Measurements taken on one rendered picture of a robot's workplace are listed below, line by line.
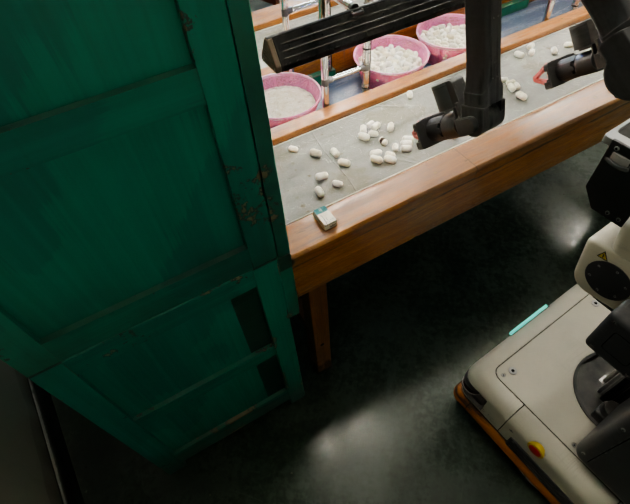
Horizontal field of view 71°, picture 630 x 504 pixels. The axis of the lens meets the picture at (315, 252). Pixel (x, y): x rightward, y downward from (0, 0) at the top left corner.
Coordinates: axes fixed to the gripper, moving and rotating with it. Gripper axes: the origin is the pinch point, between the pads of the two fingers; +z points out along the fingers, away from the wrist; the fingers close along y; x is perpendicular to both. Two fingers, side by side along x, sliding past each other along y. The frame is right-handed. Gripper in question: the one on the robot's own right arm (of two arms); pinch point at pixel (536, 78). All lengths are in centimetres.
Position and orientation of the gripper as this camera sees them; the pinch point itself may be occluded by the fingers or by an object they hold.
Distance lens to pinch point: 151.0
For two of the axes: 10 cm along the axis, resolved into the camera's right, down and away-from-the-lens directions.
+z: -3.4, -1.1, 9.3
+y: -8.7, 4.1, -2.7
